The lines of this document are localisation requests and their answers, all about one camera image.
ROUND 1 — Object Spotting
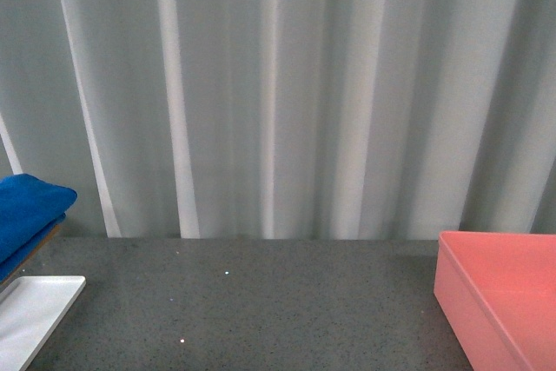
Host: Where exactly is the wooden towel rack rod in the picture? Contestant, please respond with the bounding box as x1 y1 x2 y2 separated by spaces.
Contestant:
27 223 61 259

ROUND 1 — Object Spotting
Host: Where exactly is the pink plastic bin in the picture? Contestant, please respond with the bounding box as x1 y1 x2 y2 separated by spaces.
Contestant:
434 231 555 370

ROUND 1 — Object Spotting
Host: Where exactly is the blue microfiber cloth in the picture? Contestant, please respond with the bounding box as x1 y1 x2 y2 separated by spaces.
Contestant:
1 174 77 281

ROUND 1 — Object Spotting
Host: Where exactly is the white rectangular tray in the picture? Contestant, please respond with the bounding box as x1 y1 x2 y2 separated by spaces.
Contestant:
1 275 86 370

